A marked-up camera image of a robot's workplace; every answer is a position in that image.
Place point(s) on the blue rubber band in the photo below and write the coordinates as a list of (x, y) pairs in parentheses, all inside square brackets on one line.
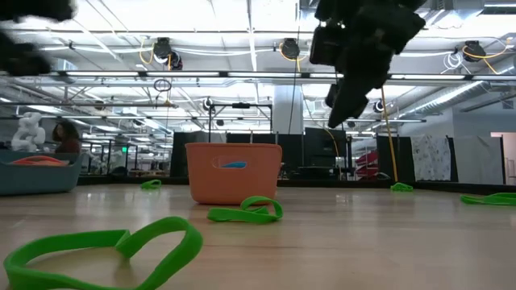
[(234, 165)]

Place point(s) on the white printed curtain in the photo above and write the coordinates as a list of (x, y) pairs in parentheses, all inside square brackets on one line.
[(435, 157)]

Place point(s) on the silver ventilation duct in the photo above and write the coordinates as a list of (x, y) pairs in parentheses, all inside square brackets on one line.
[(463, 94)]

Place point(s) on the black partition panel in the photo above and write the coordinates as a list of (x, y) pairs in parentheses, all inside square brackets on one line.
[(179, 157), (322, 149), (405, 157), (292, 153)]

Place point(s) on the orange plastic basket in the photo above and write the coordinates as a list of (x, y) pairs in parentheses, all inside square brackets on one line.
[(242, 189)]

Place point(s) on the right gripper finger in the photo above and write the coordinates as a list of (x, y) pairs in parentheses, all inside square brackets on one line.
[(331, 96), (352, 100)]

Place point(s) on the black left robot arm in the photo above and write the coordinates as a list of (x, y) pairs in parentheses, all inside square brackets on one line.
[(32, 8)]

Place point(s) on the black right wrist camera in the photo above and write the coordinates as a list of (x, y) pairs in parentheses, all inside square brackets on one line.
[(324, 46)]

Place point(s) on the dark teal plastic basket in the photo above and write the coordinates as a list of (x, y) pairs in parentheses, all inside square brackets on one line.
[(40, 179)]

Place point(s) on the red white object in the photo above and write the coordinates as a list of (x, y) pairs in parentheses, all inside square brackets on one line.
[(367, 165)]

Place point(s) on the person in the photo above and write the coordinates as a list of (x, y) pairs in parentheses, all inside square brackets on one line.
[(66, 139)]

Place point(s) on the black stand frame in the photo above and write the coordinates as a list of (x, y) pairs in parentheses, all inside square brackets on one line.
[(241, 105)]

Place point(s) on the plain white sheet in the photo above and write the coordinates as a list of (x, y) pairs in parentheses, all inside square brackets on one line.
[(471, 161)]

